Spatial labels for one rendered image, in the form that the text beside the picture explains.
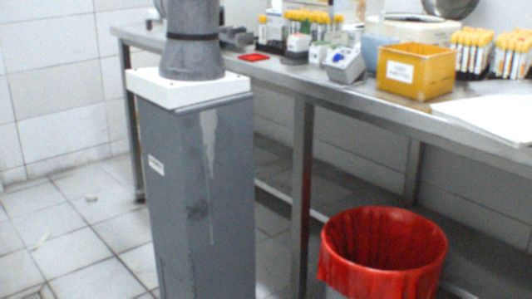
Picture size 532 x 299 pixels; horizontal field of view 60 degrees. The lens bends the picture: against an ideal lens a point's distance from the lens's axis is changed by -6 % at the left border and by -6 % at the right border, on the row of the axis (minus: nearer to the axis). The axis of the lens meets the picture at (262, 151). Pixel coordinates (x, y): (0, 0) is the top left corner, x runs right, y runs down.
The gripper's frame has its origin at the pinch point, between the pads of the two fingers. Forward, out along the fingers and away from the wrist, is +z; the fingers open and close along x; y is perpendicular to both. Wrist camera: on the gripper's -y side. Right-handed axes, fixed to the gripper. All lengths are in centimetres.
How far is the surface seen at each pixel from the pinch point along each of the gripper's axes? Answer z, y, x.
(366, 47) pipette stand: 5.6, 10.9, -13.0
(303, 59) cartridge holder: 11.3, -6.3, -6.0
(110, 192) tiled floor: 101, -115, 61
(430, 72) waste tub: 5.9, 24.9, -34.4
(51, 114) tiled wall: 67, -158, 79
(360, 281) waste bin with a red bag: 60, 15, -38
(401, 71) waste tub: 6.6, 18.8, -32.1
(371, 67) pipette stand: 10.4, 12.5, -14.5
